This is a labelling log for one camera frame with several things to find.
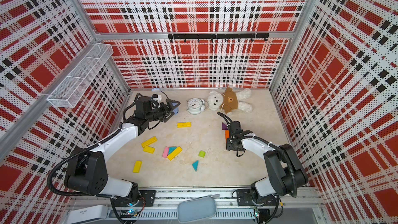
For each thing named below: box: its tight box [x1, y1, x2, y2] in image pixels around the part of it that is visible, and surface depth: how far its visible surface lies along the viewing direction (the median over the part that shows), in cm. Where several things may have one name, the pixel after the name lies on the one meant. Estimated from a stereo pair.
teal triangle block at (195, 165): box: [191, 159, 199, 173], surface depth 86 cm
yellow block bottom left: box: [132, 160, 143, 174], surface depth 86 cm
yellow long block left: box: [140, 135, 158, 148], surface depth 95 cm
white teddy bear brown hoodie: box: [207, 87, 253, 116], surface depth 107 cm
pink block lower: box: [161, 146, 170, 159], surface depth 90 cm
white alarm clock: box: [186, 97, 206, 115], surface depth 109 cm
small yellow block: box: [143, 146, 156, 154], surface depth 92 cm
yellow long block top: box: [176, 121, 192, 129], surface depth 102 cm
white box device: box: [66, 205, 109, 224], surface depth 66 cm
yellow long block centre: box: [166, 146, 183, 161], surface depth 90 cm
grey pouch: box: [177, 193, 221, 224], surface depth 70 cm
